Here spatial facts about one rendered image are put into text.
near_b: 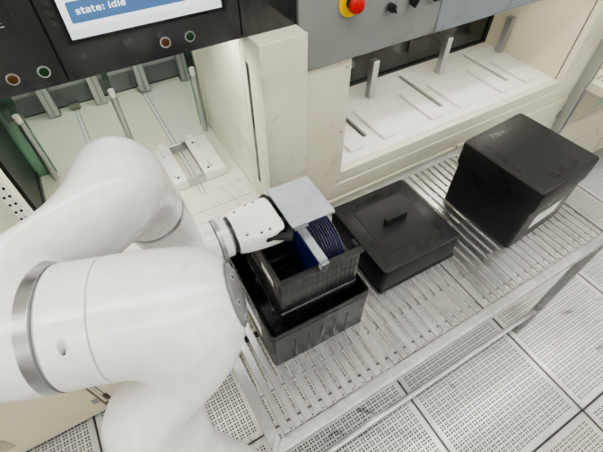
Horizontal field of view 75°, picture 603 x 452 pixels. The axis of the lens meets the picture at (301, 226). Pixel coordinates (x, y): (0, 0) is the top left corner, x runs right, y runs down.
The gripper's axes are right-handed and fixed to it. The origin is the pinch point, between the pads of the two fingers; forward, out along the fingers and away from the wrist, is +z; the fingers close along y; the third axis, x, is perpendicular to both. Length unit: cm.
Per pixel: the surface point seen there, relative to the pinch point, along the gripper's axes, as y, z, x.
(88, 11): -29, -24, 34
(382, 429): 30, 22, -117
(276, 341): 13.7, -13.3, -25.8
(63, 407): -28, -83, -91
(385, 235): -2.9, 31.0, -30.9
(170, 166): -59, -17, -27
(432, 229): 2, 45, -31
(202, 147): -64, -4, -27
